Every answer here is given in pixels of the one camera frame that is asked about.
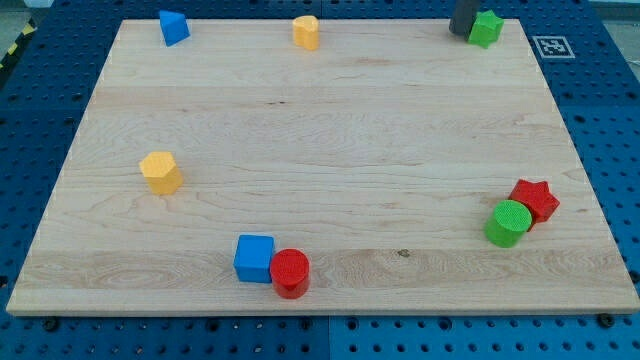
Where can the blue cube block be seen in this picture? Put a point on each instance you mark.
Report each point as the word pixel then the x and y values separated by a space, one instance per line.
pixel 253 258

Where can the wooden board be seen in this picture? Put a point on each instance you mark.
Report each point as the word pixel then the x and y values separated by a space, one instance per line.
pixel 380 156

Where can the red cylinder block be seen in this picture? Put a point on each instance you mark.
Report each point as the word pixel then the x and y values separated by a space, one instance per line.
pixel 290 273

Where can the yellow heart block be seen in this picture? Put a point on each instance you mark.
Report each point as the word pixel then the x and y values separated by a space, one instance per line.
pixel 306 32

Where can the yellow hexagon block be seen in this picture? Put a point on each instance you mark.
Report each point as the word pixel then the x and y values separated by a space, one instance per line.
pixel 161 173

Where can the green cylinder block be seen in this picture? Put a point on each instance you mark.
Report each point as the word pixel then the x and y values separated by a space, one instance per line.
pixel 507 224

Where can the blue triangular prism block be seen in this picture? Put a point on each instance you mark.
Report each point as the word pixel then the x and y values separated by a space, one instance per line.
pixel 174 27

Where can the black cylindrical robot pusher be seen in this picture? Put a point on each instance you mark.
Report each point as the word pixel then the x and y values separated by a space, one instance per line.
pixel 463 17

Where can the red star block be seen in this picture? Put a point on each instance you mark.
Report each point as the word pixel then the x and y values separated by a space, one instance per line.
pixel 537 198

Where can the green star block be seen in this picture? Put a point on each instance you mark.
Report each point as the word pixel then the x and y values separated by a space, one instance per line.
pixel 486 29

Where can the white fiducial marker tag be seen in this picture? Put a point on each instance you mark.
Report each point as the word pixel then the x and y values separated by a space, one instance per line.
pixel 553 47

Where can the black yellow hazard tape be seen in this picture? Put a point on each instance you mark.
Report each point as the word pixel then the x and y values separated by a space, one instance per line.
pixel 18 47

